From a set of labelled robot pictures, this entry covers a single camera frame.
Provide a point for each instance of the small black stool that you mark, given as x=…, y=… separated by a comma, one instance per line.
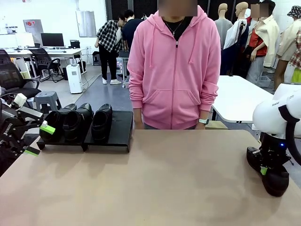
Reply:
x=96, y=58

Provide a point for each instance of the person's right forearm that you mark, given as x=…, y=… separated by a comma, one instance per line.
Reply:
x=136, y=94

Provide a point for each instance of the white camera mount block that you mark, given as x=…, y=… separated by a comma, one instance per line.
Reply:
x=20, y=100

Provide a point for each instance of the white monitor back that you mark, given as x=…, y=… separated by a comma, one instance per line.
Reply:
x=24, y=40

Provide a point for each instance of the black tripod pole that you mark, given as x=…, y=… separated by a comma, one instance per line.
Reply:
x=241, y=42

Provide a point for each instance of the metal cart with basket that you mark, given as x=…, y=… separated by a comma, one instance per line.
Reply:
x=121, y=64

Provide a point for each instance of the person's left forearm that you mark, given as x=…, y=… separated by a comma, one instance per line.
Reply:
x=209, y=94

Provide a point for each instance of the grey plastic stool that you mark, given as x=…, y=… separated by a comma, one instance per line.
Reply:
x=47, y=96

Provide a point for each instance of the white air purifier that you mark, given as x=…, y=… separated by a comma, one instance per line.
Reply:
x=74, y=80

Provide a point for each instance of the black mesh office chair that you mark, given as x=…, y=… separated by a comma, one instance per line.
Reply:
x=9, y=73

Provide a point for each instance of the black desktop printer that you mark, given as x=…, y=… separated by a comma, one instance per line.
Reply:
x=74, y=44

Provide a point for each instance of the person in navy shirt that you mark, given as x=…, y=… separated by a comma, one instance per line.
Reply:
x=129, y=30

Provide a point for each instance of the person in plaid shirt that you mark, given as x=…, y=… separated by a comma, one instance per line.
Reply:
x=108, y=35

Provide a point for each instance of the mannequin in grey shirt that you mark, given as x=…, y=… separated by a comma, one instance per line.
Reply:
x=223, y=28

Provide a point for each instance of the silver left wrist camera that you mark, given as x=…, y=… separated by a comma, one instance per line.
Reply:
x=30, y=114

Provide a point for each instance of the person's left hand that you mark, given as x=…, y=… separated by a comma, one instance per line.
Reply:
x=201, y=126

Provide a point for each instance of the grey plastic bin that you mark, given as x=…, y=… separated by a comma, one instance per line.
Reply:
x=264, y=81

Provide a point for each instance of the black leather dress shoe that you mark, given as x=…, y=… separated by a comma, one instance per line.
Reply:
x=55, y=116
x=75, y=124
x=276, y=183
x=101, y=122

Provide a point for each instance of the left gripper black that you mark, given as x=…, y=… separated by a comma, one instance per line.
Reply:
x=9, y=129

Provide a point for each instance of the brown cardboard box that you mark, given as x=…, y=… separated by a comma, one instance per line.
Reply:
x=216, y=124

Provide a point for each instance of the grey board with red buttons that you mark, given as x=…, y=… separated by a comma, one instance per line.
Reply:
x=37, y=26

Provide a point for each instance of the grey metal wall panel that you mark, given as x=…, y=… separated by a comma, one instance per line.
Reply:
x=85, y=23

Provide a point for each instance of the mannequin in cream jacket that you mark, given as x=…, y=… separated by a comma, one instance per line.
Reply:
x=270, y=30

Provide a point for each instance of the black shoe stand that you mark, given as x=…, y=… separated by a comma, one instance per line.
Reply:
x=63, y=144
x=122, y=127

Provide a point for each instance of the black computer monitor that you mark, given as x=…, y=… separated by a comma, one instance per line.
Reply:
x=51, y=40

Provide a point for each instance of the person's right hand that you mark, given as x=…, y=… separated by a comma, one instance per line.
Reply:
x=138, y=118

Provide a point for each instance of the person in pink hoodie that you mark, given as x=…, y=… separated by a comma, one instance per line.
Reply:
x=174, y=82

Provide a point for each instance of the black armrest office chair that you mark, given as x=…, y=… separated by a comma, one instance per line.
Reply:
x=42, y=58

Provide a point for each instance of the white office desk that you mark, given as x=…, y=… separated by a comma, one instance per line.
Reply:
x=68, y=51

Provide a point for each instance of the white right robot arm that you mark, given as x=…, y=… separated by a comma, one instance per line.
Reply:
x=265, y=113

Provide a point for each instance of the mannequin in white navy jacket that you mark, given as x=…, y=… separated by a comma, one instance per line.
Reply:
x=232, y=35

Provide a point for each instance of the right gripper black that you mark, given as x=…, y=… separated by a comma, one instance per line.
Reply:
x=274, y=144

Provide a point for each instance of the white work table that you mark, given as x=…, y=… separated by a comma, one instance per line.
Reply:
x=232, y=99

